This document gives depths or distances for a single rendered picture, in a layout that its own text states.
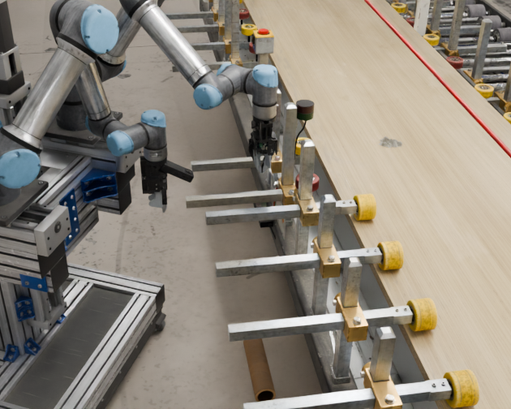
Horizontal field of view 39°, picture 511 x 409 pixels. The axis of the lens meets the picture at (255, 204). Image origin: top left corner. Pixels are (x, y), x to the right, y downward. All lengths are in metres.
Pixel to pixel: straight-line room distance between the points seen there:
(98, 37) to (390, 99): 1.48
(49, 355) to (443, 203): 1.53
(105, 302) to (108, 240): 0.75
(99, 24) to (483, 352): 1.28
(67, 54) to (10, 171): 0.34
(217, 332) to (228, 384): 0.30
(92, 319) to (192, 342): 0.45
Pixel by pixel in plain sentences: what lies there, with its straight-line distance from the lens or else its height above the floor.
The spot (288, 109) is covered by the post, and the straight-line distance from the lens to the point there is 2.35.
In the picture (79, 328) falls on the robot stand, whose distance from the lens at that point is 2.95.
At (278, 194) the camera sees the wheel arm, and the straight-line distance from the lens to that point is 2.46.
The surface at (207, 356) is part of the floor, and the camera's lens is 3.07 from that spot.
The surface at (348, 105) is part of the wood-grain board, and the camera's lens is 3.01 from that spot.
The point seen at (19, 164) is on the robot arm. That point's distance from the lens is 1.98.
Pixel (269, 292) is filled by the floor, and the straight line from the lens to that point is 3.38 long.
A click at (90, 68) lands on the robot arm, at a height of 1.34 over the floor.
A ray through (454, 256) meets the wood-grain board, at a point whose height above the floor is 0.90.
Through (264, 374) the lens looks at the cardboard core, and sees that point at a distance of 2.90.
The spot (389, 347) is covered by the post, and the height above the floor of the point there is 1.07.
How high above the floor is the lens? 2.18
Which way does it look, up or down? 33 degrees down
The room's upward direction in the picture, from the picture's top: 1 degrees clockwise
